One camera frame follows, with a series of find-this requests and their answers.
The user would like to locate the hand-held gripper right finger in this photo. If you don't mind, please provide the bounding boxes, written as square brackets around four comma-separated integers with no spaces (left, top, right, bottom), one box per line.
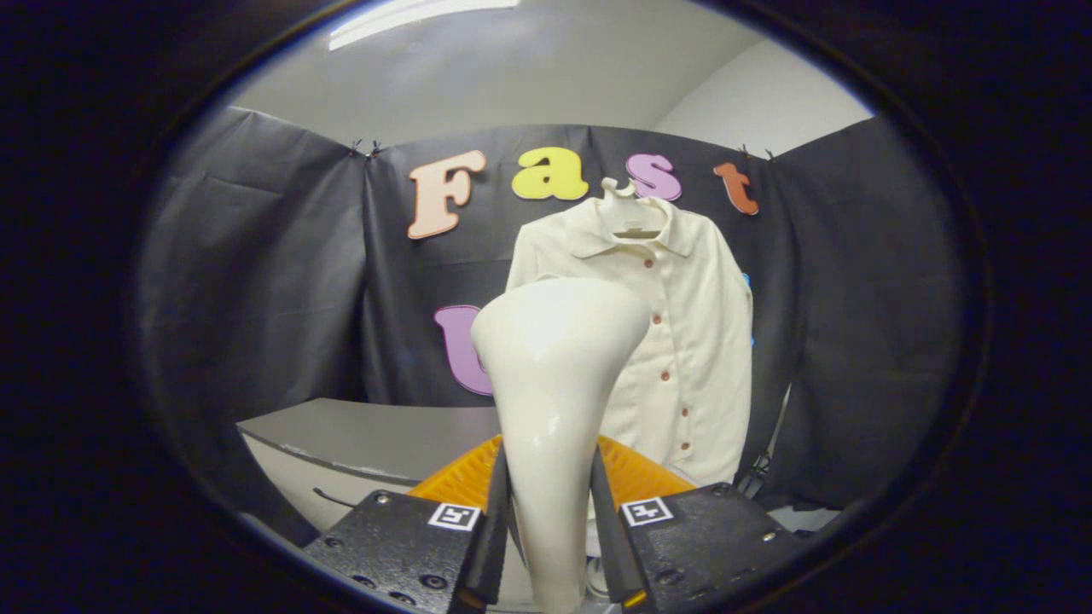
[589,433,803,611]

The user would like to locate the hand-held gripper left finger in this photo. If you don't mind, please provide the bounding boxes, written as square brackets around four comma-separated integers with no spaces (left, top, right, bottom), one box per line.
[303,433,513,614]

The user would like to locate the white garment steamer head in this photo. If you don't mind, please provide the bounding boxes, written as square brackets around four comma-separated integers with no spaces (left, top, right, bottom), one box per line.
[470,277,653,613]

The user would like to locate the cream button-up shirt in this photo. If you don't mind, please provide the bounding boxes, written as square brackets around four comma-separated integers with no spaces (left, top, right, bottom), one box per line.
[505,196,755,487]

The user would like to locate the grey cabinet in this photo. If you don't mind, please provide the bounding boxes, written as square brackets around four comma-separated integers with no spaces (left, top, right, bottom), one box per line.
[236,397,513,547]

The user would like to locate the black backdrop cloth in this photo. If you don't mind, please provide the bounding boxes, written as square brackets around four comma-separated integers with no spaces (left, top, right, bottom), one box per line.
[136,104,969,547]

